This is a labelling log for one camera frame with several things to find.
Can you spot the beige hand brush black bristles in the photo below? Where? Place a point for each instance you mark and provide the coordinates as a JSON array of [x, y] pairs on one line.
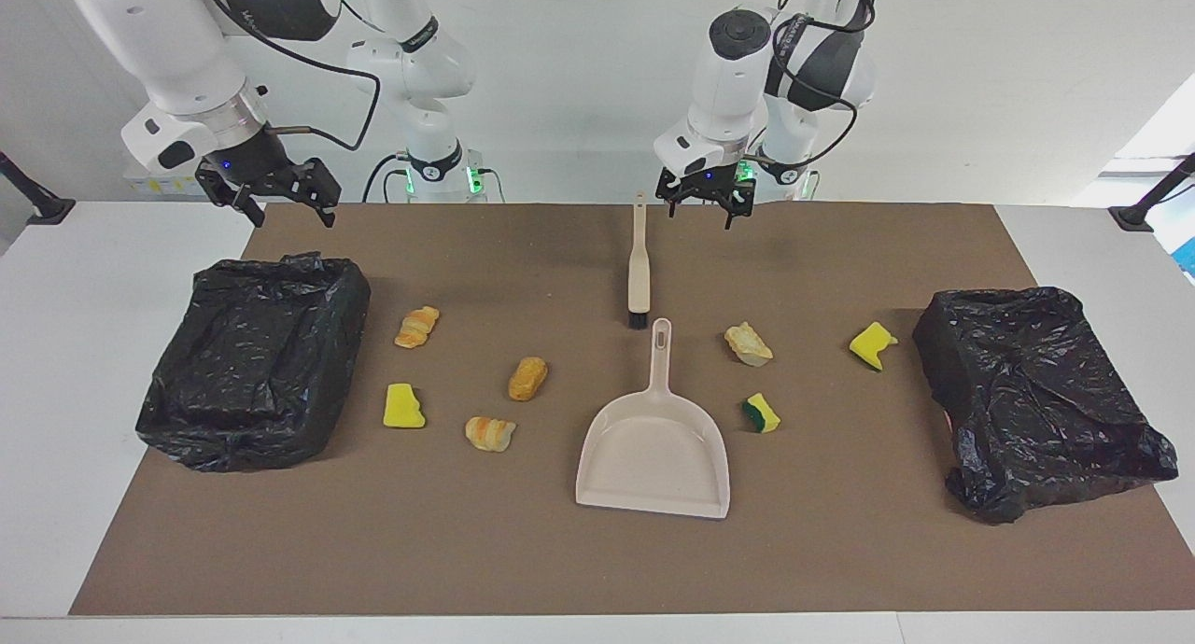
[[639, 280]]

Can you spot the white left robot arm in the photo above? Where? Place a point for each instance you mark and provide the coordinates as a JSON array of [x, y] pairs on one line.
[[728, 93]]

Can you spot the yellow green sponge piece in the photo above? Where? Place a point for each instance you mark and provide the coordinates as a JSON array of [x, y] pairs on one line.
[[871, 345], [763, 413]]

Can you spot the bin lined with black bag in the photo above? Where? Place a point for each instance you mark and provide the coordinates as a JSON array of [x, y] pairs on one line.
[[1036, 411], [243, 373]]

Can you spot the orange striped bread piece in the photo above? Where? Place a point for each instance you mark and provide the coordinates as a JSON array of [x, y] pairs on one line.
[[416, 328]]

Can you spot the beige plastic dustpan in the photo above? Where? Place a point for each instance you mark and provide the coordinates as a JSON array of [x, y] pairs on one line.
[[653, 457]]

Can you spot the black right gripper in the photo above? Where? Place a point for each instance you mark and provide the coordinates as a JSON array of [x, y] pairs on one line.
[[252, 159]]

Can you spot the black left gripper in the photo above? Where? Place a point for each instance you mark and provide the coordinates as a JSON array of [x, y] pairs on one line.
[[705, 185]]

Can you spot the pale crusty bread chunk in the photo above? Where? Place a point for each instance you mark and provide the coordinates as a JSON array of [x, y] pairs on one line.
[[748, 345]]

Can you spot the blue object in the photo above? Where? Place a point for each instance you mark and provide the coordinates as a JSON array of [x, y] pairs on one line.
[[1188, 257]]

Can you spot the brown table mat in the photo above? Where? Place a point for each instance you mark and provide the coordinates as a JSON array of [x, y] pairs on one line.
[[597, 560]]

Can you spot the black clamp stand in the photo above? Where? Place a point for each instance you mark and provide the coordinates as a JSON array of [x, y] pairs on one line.
[[1134, 216], [42, 205]]

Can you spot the brown bread roll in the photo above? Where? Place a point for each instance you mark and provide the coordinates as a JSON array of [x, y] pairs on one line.
[[527, 379]]

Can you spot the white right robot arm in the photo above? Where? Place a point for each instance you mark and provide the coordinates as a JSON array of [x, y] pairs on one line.
[[168, 47]]

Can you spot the plain yellow sponge piece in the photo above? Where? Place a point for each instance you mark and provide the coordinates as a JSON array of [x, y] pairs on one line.
[[403, 408]]

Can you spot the pale striped bread piece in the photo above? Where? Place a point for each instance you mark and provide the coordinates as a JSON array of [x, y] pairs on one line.
[[490, 434]]

